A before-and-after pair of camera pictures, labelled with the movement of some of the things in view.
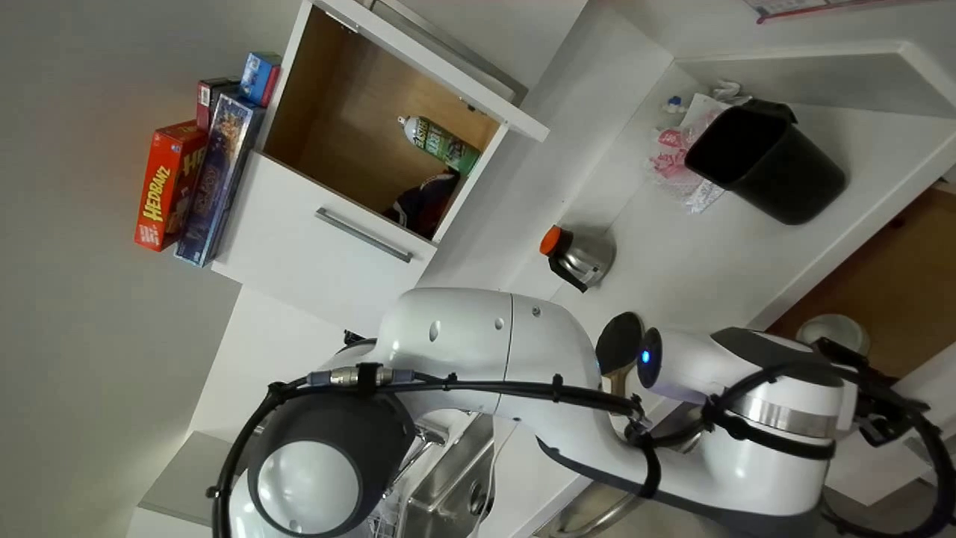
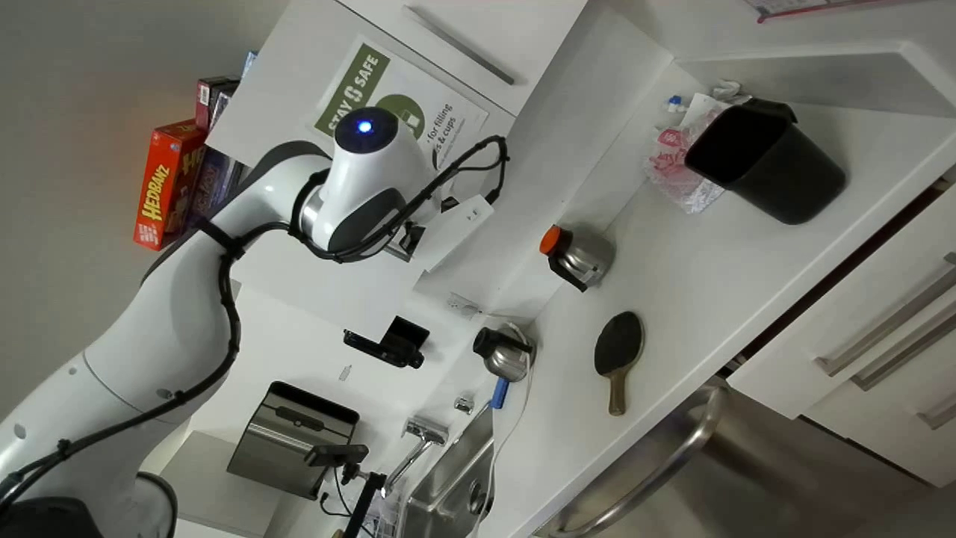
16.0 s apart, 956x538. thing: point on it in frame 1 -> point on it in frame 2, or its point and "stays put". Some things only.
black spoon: (618, 347) stays put
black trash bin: (755, 150) stays put
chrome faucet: (449, 482) stays put
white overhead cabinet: (374, 141) -> (495, 50)
